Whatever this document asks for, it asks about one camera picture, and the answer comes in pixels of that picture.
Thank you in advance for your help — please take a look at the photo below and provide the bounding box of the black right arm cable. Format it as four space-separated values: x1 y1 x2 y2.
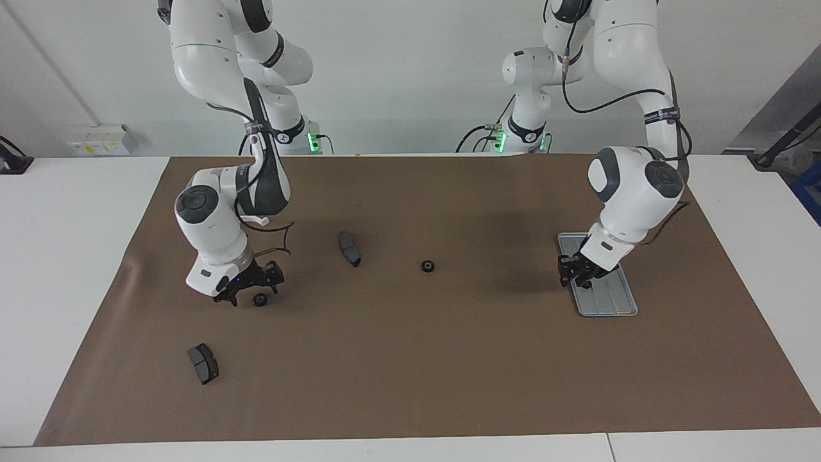
233 186 296 256

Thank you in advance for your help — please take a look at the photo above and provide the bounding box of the black clamp foot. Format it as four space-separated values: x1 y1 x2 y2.
0 136 35 175

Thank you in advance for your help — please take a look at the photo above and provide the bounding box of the brown table mat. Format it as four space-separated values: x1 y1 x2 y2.
33 154 821 447

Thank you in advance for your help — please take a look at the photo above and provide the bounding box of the dark grey brake pad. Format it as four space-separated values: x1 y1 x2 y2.
339 231 362 268
187 343 220 386

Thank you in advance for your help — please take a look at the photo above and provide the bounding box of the silver metal tray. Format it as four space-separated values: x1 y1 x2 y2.
557 232 639 318

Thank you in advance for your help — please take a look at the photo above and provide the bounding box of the black stand with pole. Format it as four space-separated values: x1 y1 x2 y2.
750 101 821 171

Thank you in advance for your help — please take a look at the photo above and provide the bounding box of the white wall socket box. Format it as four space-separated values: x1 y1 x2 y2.
67 124 139 157

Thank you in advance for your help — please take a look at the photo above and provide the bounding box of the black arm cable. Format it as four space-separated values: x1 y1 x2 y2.
559 55 694 246
233 186 296 256

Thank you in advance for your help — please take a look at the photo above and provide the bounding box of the blue crate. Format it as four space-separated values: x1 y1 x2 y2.
790 164 821 227

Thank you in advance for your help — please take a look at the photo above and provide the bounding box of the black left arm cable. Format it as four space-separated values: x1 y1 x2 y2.
559 55 694 246

